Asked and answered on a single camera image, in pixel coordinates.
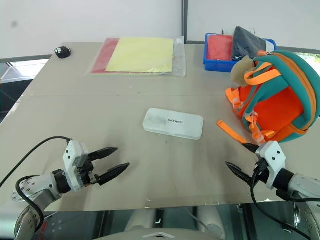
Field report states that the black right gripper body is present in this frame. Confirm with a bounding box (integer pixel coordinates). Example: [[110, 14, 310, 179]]
[[251, 156, 270, 186]]

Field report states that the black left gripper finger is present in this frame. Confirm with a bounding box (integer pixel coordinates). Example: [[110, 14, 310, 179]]
[[96, 162, 131, 187], [88, 146, 119, 161]]

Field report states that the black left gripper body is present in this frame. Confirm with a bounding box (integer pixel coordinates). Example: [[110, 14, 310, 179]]
[[76, 152, 101, 188]]

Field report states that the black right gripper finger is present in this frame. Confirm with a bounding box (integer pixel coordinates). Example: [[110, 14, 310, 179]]
[[241, 142, 261, 156], [225, 161, 254, 186]]

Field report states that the orange and teal backpack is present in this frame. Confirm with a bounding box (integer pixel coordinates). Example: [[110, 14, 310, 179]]
[[216, 49, 320, 148]]

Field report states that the white plastic pencil case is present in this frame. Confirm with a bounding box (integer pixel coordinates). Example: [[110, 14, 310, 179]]
[[142, 107, 205, 141]]

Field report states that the silver robot torso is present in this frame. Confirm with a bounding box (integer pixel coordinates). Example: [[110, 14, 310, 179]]
[[95, 207, 226, 240]]

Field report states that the blue plastic bin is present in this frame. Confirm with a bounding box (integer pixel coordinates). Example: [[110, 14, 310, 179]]
[[203, 32, 279, 74]]

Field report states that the red paper sheet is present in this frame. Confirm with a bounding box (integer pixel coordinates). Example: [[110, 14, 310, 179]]
[[90, 37, 121, 75]]

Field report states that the dark grey fabric bag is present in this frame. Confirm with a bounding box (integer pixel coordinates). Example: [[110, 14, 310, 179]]
[[230, 26, 269, 62]]

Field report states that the yellow paper sheet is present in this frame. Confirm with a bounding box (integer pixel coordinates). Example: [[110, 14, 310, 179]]
[[105, 37, 175, 74]]

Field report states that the red folded cloth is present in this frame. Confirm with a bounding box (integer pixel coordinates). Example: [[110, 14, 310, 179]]
[[206, 34, 235, 62]]

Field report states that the black paw print pouch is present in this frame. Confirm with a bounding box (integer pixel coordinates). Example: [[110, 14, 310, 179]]
[[54, 46, 74, 60]]

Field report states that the clear plastic sleeve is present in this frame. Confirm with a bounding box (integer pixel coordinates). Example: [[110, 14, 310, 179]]
[[84, 35, 187, 78]]

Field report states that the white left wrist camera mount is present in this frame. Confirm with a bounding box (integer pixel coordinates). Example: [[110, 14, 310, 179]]
[[62, 140, 90, 193]]

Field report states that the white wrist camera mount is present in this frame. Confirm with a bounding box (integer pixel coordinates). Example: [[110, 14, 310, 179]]
[[255, 140, 287, 191], [62, 140, 90, 193]]

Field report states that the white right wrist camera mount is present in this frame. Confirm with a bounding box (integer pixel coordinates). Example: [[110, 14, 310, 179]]
[[255, 140, 287, 191]]

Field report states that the grey wall partition post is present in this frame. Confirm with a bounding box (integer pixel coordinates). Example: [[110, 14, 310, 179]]
[[181, 0, 189, 44]]

